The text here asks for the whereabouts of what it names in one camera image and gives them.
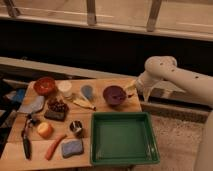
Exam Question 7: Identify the small dark metal cup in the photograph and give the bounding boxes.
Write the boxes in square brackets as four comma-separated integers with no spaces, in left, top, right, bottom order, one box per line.
[70,120,83,137]

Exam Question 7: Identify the yellow banana piece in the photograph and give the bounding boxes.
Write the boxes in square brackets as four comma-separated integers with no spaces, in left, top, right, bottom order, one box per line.
[73,99,96,110]

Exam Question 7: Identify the wooden table board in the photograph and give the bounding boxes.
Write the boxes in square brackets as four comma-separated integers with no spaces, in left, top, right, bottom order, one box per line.
[0,78,141,171]

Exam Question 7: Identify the dark grey sponge block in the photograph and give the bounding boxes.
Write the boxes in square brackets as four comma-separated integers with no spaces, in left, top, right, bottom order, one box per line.
[44,110,65,121]

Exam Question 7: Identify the blue cloth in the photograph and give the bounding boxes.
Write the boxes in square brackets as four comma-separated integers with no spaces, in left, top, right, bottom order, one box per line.
[5,89,26,103]

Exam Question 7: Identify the red-orange bowl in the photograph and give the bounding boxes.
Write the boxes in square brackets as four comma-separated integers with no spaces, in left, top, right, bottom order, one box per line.
[33,77,56,96]

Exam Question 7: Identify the purple bowl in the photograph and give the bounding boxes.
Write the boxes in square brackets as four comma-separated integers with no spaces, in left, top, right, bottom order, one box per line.
[103,85,127,106]

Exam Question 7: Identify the blue sponge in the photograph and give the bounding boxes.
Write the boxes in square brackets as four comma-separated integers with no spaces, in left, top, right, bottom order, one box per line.
[61,139,84,158]

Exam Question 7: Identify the green plastic tray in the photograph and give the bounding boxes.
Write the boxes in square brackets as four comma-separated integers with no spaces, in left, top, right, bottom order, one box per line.
[90,112,160,166]

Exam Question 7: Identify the grey-blue flat plate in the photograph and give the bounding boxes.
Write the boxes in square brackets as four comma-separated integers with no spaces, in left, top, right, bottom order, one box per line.
[18,96,45,114]

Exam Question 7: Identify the orange carrot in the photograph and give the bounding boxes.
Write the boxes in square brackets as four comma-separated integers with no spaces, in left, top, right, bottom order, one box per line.
[45,134,67,160]

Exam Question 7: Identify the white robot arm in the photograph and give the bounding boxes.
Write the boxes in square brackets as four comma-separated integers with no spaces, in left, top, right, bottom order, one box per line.
[135,56,213,171]

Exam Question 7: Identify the white cup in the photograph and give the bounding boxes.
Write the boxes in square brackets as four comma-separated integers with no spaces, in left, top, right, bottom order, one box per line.
[58,80,72,98]

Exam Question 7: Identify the yellow-red apple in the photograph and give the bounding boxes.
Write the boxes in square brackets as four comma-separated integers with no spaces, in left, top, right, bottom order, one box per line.
[37,122,53,138]

